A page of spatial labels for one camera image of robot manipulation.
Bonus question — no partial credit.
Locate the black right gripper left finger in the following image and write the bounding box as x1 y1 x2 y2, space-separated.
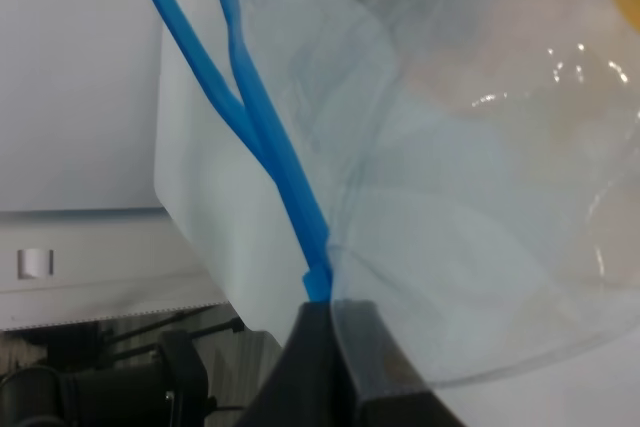
237 303 355 427

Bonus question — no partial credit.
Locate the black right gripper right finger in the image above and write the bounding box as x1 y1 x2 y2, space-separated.
332 300 463 426

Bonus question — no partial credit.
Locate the clear zip bag blue seal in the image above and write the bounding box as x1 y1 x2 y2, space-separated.
151 0 639 386

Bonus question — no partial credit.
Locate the black equipment under table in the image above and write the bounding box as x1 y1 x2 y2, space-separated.
1 317 245 426

